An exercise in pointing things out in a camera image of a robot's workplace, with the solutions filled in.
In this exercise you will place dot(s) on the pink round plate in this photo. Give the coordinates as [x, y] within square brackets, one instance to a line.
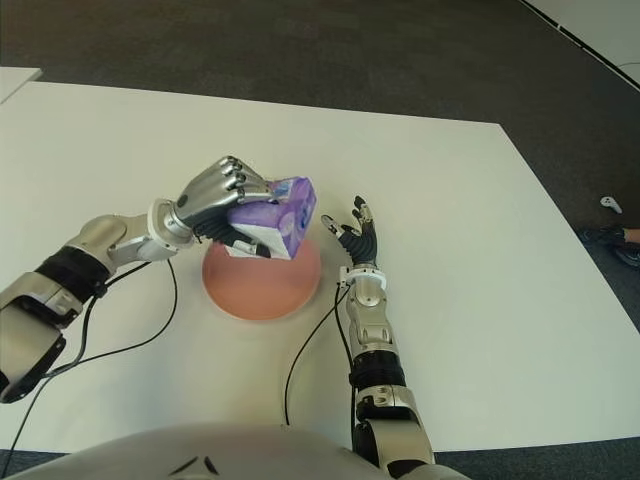
[260, 290]

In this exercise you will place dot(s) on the silver robot torso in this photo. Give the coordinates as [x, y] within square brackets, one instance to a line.
[200, 450]

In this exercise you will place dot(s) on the white side table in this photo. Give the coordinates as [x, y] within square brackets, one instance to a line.
[15, 82]

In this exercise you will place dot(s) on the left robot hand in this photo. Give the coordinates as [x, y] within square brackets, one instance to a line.
[210, 192]

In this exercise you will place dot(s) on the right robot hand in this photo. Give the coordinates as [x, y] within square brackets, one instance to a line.
[364, 245]

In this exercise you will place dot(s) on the dark sneaker of person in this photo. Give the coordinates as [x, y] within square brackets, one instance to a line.
[627, 255]

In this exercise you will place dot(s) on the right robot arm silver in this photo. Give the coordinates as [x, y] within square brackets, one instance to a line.
[367, 300]

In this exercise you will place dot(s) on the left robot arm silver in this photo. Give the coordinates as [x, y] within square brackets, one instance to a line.
[100, 235]

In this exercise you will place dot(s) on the white handheld controller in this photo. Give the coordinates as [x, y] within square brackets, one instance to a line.
[611, 204]

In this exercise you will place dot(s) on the purple tissue paper pack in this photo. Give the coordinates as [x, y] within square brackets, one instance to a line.
[280, 220]

